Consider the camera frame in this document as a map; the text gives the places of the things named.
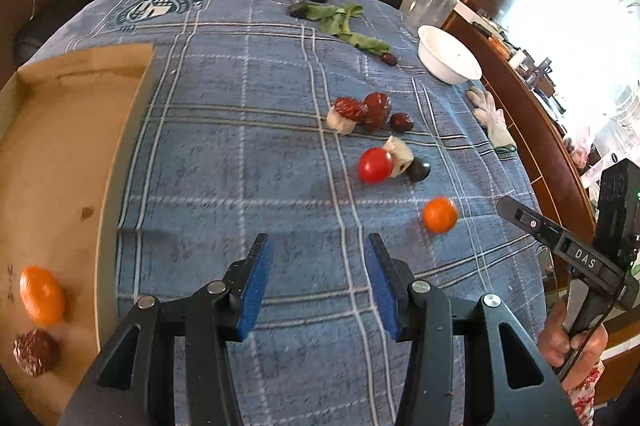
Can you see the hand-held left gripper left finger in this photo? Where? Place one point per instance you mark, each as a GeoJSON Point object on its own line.
{"type": "Point", "coordinates": [256, 278]}

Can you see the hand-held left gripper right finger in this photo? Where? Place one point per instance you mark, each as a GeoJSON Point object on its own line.
{"type": "Point", "coordinates": [381, 278]}

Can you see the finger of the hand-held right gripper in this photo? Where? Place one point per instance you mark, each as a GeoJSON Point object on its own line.
{"type": "Point", "coordinates": [530, 221]}

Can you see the orange mandarin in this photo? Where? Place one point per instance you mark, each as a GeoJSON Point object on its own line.
{"type": "Point", "coordinates": [440, 215]}
{"type": "Point", "coordinates": [42, 296]}

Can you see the cardboard box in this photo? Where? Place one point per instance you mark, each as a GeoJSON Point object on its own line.
{"type": "Point", "coordinates": [55, 186]}

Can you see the dark red wrinkled fruit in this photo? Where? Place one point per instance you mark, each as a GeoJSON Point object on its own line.
{"type": "Point", "coordinates": [36, 352]}

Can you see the person's right hand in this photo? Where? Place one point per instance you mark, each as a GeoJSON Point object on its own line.
{"type": "Point", "coordinates": [557, 336]}

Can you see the wooden cabinet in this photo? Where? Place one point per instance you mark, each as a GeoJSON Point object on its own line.
{"type": "Point", "coordinates": [530, 116]}

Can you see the white glove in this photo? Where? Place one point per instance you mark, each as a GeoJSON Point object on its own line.
{"type": "Point", "coordinates": [492, 118]}

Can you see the red tomato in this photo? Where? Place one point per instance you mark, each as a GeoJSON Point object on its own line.
{"type": "Point", "coordinates": [376, 166]}

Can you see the dark avocado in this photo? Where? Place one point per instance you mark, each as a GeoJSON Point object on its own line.
{"type": "Point", "coordinates": [419, 170]}

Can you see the small dark red date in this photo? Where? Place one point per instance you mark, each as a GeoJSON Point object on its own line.
{"type": "Point", "coordinates": [389, 59]}
{"type": "Point", "coordinates": [401, 122]}

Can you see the blue plaid blanket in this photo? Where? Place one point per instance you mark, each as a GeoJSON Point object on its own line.
{"type": "Point", "coordinates": [225, 116]}

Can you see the large red date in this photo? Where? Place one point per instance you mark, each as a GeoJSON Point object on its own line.
{"type": "Point", "coordinates": [376, 108]}

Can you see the white bowl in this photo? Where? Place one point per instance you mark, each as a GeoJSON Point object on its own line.
{"type": "Point", "coordinates": [447, 56]}

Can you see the clear glass jar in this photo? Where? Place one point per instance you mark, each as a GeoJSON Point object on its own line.
{"type": "Point", "coordinates": [430, 6]}

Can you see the green leafy vegetable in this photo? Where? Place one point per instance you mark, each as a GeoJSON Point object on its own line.
{"type": "Point", "coordinates": [345, 23]}

